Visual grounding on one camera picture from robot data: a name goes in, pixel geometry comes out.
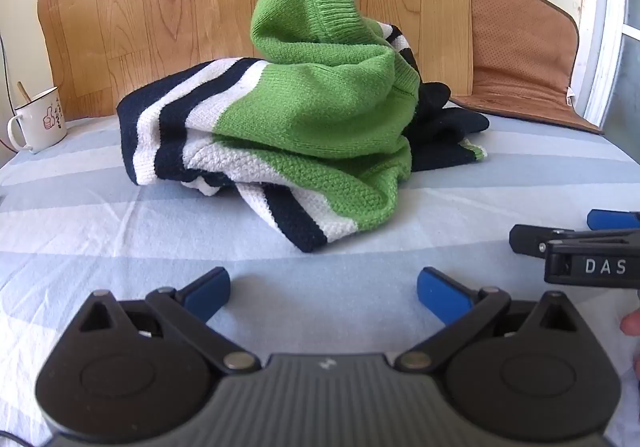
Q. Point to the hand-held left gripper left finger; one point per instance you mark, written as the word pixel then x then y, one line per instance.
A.
pixel 210 291

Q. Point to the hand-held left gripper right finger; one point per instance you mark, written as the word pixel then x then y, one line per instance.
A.
pixel 440 291

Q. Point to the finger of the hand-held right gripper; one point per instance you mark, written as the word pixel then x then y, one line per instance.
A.
pixel 530 238
pixel 612 219

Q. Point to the green navy white striped sweater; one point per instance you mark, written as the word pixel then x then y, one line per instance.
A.
pixel 310 97

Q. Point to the person's right hand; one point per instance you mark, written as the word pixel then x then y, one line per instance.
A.
pixel 631 323

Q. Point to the blue striped bed sheet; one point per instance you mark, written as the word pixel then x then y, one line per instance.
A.
pixel 100 227

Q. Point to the brown seat cushion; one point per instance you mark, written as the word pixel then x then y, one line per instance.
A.
pixel 520 47

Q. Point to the white enamel mug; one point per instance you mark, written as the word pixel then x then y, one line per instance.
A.
pixel 42 119

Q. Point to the wood-grain board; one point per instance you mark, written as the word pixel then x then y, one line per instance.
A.
pixel 175 2

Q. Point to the white window frame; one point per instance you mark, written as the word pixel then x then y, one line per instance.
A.
pixel 605 27

